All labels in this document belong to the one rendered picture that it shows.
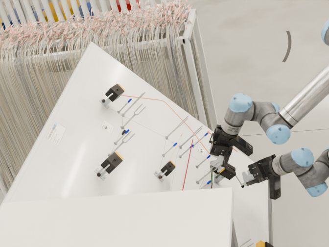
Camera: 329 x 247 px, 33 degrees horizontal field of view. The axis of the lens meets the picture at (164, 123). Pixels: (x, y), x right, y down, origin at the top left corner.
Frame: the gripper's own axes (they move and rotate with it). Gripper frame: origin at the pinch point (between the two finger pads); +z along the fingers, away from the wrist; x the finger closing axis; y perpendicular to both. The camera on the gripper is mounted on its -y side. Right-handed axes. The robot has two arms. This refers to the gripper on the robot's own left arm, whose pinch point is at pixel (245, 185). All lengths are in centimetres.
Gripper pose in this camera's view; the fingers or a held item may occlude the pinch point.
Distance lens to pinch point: 234.6
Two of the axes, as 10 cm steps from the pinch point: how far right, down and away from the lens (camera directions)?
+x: -7.2, 2.4, -6.5
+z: -5.6, 3.3, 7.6
